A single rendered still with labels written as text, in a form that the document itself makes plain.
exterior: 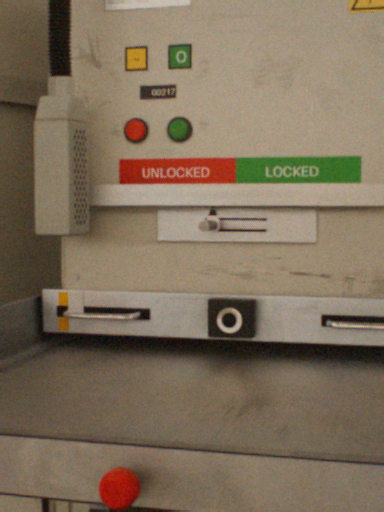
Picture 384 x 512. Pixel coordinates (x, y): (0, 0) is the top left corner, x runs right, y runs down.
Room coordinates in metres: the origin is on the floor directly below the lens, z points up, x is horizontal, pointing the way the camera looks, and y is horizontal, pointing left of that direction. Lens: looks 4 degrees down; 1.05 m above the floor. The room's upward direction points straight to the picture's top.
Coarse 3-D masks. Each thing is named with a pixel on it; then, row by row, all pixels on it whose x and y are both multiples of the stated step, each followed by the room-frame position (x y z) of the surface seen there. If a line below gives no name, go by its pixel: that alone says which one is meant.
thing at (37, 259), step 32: (0, 0) 1.31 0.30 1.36; (32, 0) 1.37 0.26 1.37; (0, 32) 1.31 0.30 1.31; (32, 32) 1.37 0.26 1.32; (0, 64) 1.30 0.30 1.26; (32, 64) 1.37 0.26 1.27; (0, 96) 1.28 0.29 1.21; (32, 96) 1.34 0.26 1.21; (0, 128) 1.30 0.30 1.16; (32, 128) 1.37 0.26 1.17; (0, 160) 1.30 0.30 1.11; (32, 160) 1.36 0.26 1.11; (0, 192) 1.30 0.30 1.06; (32, 192) 1.36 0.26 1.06; (0, 224) 1.30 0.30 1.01; (32, 224) 1.36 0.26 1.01; (0, 256) 1.30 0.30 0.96; (32, 256) 1.36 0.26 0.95; (0, 288) 1.30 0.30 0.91; (32, 288) 1.36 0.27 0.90
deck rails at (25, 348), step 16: (16, 304) 1.07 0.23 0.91; (32, 304) 1.12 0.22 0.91; (0, 320) 1.03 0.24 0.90; (16, 320) 1.07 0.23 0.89; (32, 320) 1.12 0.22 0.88; (0, 336) 1.03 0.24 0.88; (16, 336) 1.07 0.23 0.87; (32, 336) 1.12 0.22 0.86; (48, 336) 1.17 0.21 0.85; (64, 336) 1.19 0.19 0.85; (80, 336) 1.20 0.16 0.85; (0, 352) 1.03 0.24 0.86; (16, 352) 1.06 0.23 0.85; (32, 352) 1.06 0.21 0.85; (0, 368) 0.96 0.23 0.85
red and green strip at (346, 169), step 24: (120, 168) 1.12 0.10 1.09; (144, 168) 1.11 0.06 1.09; (168, 168) 1.10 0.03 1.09; (192, 168) 1.09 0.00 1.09; (216, 168) 1.09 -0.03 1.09; (240, 168) 1.08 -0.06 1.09; (264, 168) 1.07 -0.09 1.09; (288, 168) 1.06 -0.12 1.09; (312, 168) 1.05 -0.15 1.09; (336, 168) 1.05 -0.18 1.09; (360, 168) 1.04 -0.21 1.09
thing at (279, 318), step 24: (48, 288) 1.14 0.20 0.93; (48, 312) 1.13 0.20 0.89; (96, 312) 1.12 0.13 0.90; (120, 312) 1.11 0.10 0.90; (144, 312) 1.10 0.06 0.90; (168, 312) 1.09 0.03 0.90; (192, 312) 1.08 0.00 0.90; (264, 312) 1.06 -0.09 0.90; (288, 312) 1.05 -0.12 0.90; (312, 312) 1.04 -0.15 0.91; (336, 312) 1.03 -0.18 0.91; (360, 312) 1.03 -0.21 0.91; (168, 336) 1.09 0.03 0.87; (192, 336) 1.08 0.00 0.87; (264, 336) 1.06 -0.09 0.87; (288, 336) 1.05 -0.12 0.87; (312, 336) 1.04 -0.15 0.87; (336, 336) 1.03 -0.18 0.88; (360, 336) 1.03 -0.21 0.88
